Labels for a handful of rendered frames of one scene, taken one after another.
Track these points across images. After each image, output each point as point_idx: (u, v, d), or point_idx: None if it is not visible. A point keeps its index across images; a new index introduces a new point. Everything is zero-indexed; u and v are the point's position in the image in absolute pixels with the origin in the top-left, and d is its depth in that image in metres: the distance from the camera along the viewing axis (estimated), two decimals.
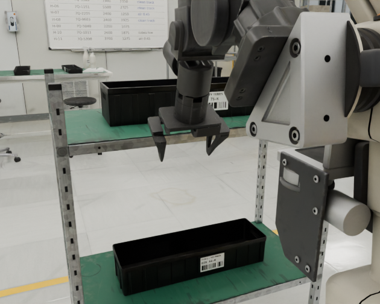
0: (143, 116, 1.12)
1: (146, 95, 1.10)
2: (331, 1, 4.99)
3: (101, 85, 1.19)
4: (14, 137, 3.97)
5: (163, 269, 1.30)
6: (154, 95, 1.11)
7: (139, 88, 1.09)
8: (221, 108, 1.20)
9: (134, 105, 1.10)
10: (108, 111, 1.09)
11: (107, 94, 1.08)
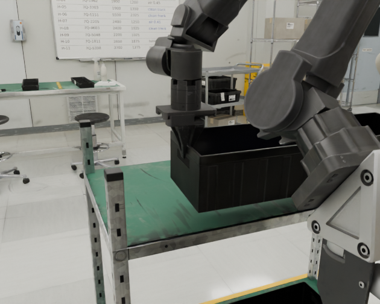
0: (248, 193, 0.71)
1: (255, 162, 0.69)
2: None
3: (174, 137, 0.77)
4: (22, 155, 3.75)
5: None
6: (267, 161, 0.70)
7: (247, 152, 0.68)
8: None
9: (236, 178, 0.69)
10: (195, 188, 0.68)
11: (195, 163, 0.67)
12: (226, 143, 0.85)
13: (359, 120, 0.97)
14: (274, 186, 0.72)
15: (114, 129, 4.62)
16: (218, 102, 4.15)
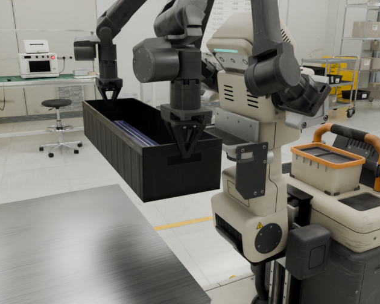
0: None
1: None
2: None
3: (157, 150, 0.69)
4: None
5: None
6: None
7: None
8: (157, 135, 1.08)
9: None
10: (215, 171, 0.77)
11: (215, 148, 0.75)
12: (125, 150, 0.81)
13: (87, 108, 1.13)
14: None
15: None
16: (329, 83, 5.72)
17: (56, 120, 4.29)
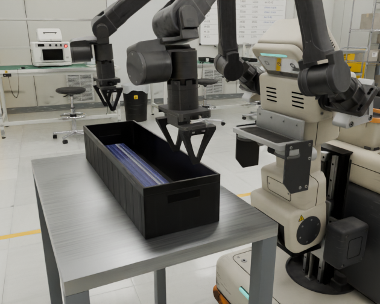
0: None
1: (196, 167, 0.88)
2: None
3: (157, 190, 0.72)
4: None
5: None
6: (190, 165, 0.90)
7: (199, 161, 0.86)
8: (158, 160, 1.11)
9: None
10: (213, 204, 0.79)
11: (213, 183, 0.78)
12: (126, 184, 0.83)
13: (88, 134, 1.15)
14: None
15: None
16: None
17: (70, 108, 4.33)
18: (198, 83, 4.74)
